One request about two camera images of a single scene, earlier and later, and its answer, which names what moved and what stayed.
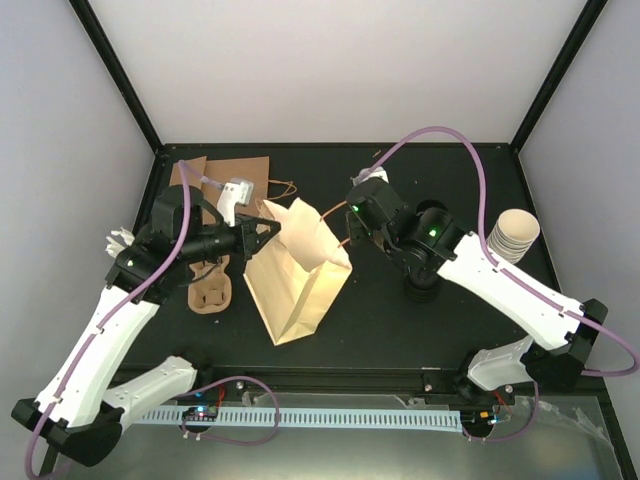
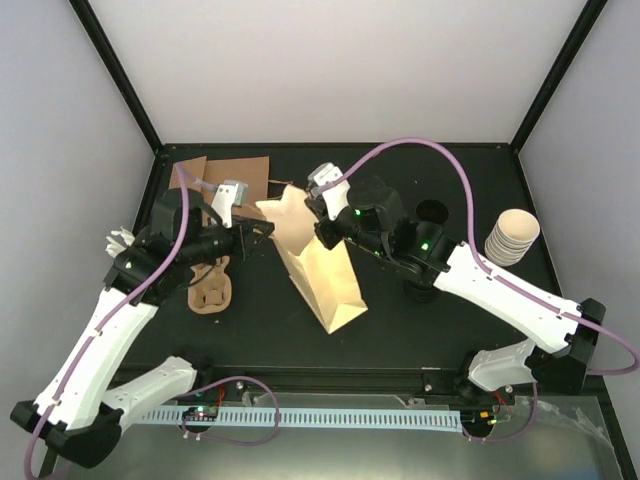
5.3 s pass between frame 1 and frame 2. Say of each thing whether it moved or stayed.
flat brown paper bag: stayed
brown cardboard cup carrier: stayed
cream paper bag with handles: moved
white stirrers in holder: stayed
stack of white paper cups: stayed
